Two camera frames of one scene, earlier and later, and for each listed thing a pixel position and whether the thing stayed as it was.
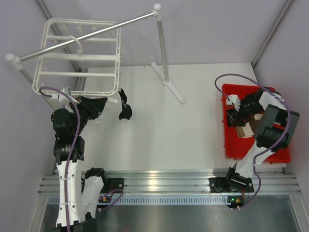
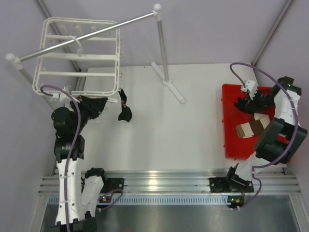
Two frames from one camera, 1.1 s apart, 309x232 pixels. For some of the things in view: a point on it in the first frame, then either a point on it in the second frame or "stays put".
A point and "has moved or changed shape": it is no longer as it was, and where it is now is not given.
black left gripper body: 88,110 stays put
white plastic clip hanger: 89,67 stays put
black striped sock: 233,117 has moved or changed shape
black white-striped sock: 126,112 stays put
